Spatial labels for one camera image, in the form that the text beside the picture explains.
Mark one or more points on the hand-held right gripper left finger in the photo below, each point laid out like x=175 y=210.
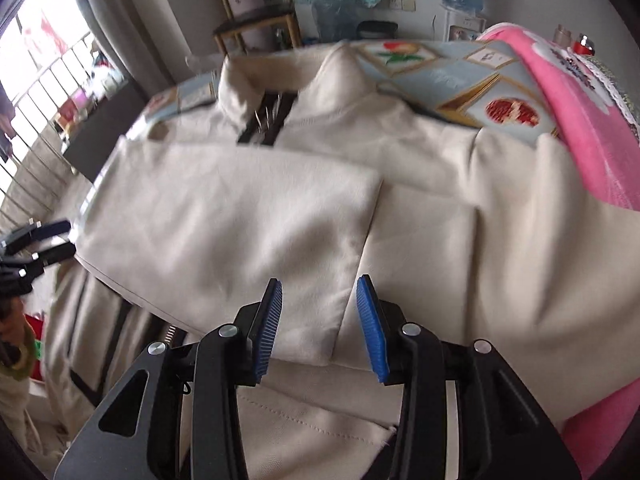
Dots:
x=265 y=340

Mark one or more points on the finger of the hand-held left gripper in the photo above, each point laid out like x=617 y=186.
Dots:
x=45 y=257
x=42 y=231

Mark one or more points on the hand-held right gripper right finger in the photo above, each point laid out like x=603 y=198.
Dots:
x=372 y=330

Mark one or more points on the beige zip jacket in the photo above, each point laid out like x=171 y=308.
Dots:
x=280 y=200

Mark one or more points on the metal window railing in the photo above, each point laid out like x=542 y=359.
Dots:
x=45 y=110

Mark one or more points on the grey curtain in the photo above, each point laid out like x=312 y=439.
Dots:
x=135 y=15

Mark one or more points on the fruit print tablecloth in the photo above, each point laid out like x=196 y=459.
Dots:
x=450 y=75

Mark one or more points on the pink cloth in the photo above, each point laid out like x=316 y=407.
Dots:
x=590 y=150

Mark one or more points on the black round object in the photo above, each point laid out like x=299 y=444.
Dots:
x=377 y=29

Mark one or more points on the wooden shelf rack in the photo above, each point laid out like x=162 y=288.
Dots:
x=260 y=16

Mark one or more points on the clear plastic bag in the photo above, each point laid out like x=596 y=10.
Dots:
x=340 y=17

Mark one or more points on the white water dispenser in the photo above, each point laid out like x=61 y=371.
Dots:
x=465 y=27

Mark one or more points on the white lace trimmed cloth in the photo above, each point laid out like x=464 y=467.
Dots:
x=617 y=90

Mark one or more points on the small clear bottle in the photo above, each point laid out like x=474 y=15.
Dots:
x=563 y=35

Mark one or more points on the red lighter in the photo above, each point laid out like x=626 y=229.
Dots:
x=584 y=46

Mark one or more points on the white wall socket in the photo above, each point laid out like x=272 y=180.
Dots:
x=403 y=4

